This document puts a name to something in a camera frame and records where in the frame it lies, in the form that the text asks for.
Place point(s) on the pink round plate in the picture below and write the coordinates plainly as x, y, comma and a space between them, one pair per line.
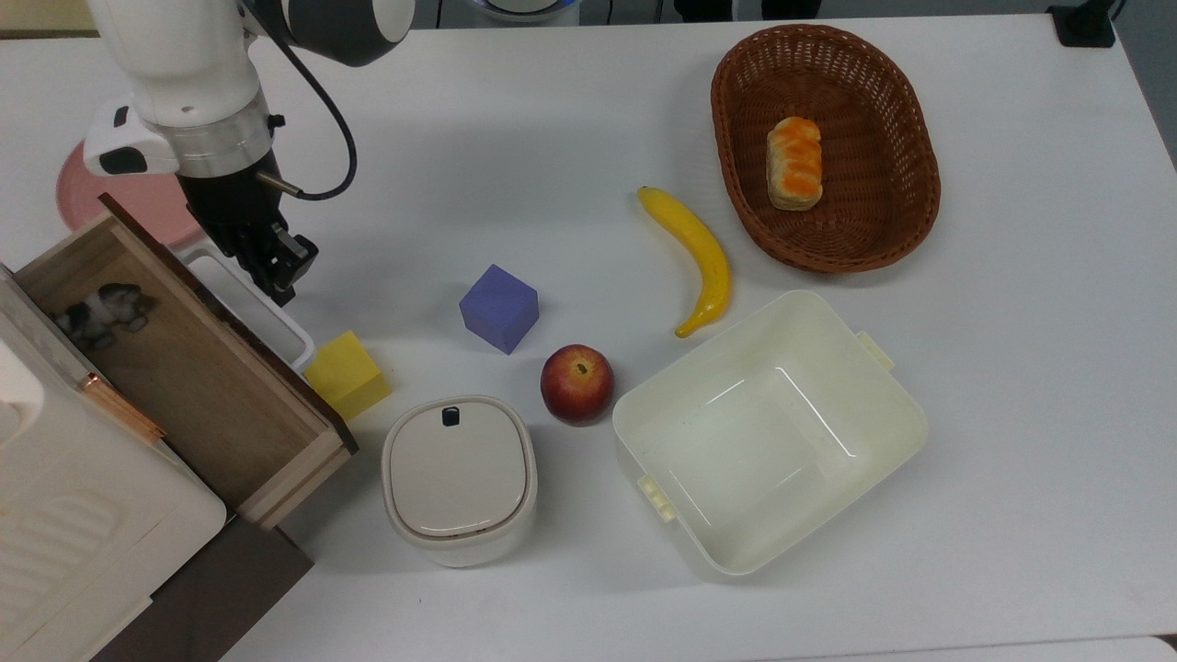
138, 207

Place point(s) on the beige side table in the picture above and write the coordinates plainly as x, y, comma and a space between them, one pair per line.
46, 14

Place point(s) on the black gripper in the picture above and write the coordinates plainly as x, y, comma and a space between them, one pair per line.
230, 207

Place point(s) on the black table clamp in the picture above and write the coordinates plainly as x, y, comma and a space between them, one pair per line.
1085, 23

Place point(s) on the cream plastic bin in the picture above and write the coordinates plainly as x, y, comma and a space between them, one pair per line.
768, 432

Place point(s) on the golden bread loaf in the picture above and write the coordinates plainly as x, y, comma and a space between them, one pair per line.
794, 164

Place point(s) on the purple cube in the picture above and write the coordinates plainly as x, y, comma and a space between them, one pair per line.
498, 308

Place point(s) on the brown wicker basket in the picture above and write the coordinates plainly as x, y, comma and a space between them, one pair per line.
883, 211

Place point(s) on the white lidded container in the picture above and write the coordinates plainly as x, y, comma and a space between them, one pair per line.
458, 473

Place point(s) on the grey and white toy dog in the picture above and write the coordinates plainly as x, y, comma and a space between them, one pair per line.
103, 313

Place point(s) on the cream ridged plastic appliance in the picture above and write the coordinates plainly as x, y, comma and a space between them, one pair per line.
83, 515

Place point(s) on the yellow banana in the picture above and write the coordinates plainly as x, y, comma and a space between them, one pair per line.
703, 253

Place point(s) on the wooden drawer with brown front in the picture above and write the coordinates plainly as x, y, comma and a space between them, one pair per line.
202, 386

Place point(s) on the dark brown cabinet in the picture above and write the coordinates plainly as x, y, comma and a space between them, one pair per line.
211, 598

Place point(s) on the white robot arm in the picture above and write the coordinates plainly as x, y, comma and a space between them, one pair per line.
184, 83

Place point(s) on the yellow cube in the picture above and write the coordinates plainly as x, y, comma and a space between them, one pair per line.
343, 372

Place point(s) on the red apple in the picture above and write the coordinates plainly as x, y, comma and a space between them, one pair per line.
577, 384

